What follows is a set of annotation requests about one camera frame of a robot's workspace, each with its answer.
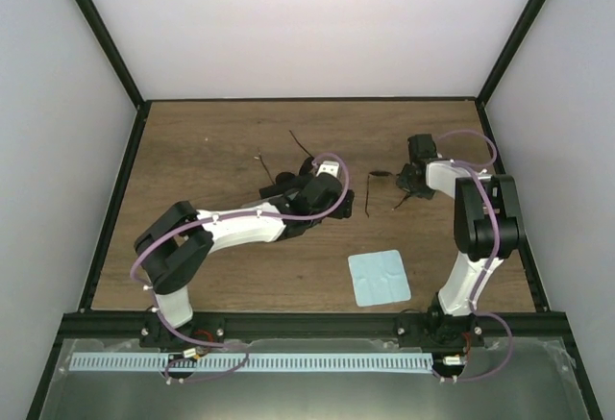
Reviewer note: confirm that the round black sunglasses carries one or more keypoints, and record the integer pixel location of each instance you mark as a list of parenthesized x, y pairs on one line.
[(283, 157)]

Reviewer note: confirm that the lower light blue cloth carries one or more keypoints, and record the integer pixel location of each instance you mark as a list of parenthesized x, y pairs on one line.
[(379, 278)]

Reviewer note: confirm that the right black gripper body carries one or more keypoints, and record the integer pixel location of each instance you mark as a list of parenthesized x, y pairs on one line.
[(413, 188)]

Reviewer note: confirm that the white slotted cable duct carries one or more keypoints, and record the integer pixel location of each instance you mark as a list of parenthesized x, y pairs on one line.
[(256, 363)]

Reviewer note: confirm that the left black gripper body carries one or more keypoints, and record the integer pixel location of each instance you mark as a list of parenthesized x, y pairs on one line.
[(343, 210)]

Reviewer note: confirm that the grey glasses case green lining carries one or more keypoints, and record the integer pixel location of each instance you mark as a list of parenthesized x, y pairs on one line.
[(279, 202)]

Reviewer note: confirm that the grey metal front plate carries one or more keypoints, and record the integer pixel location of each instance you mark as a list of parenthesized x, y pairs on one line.
[(530, 378)]

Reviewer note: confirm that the gold-trimmed black sunglasses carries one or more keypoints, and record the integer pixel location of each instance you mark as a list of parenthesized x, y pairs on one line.
[(380, 185)]

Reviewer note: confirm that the black aluminium frame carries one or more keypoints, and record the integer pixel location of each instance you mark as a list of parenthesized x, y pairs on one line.
[(89, 323)]

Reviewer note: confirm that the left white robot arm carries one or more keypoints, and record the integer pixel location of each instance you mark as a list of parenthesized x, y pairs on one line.
[(187, 236)]

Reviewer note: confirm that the black geometric glasses case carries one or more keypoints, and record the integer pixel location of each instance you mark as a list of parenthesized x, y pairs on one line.
[(281, 187)]

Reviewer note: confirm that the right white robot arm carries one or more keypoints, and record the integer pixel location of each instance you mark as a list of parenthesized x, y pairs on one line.
[(488, 227)]

